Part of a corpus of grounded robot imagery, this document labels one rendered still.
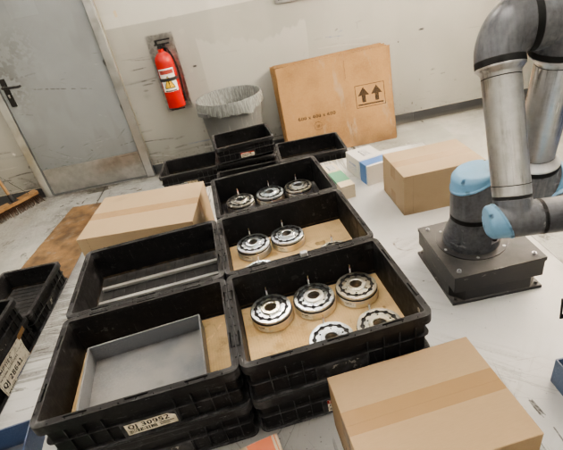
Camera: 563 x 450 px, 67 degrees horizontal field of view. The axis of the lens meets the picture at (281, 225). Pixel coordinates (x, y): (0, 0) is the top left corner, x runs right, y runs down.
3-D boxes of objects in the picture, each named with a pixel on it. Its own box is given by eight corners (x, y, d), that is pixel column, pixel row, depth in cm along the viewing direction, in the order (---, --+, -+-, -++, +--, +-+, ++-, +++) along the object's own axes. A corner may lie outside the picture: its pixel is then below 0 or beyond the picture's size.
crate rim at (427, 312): (375, 243, 111) (375, 236, 109) (434, 321, 85) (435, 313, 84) (227, 283, 107) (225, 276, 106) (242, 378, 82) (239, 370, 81)
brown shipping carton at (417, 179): (453, 174, 176) (456, 138, 167) (482, 198, 157) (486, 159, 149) (383, 189, 175) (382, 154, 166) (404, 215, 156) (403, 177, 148)
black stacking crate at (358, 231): (341, 220, 141) (338, 189, 135) (376, 271, 116) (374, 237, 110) (225, 250, 137) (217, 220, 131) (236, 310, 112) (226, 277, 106)
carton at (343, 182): (356, 196, 174) (355, 183, 171) (341, 200, 173) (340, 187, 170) (334, 174, 194) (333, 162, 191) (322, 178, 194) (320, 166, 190)
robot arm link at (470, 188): (443, 202, 122) (444, 160, 115) (493, 195, 120) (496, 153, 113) (455, 226, 113) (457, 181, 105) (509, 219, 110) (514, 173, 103)
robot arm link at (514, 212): (472, -9, 79) (497, 245, 85) (535, -22, 77) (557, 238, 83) (457, 13, 91) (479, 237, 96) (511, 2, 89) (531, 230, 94)
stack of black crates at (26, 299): (33, 320, 231) (1, 272, 213) (87, 309, 231) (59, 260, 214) (0, 380, 197) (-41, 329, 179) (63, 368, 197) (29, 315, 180)
